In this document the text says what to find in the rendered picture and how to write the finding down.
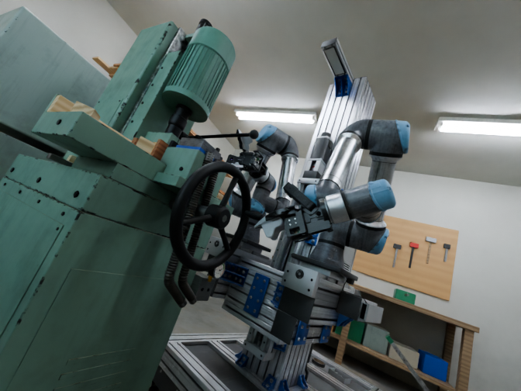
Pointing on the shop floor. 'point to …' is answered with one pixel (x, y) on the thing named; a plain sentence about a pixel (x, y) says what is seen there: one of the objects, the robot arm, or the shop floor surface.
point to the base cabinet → (80, 297)
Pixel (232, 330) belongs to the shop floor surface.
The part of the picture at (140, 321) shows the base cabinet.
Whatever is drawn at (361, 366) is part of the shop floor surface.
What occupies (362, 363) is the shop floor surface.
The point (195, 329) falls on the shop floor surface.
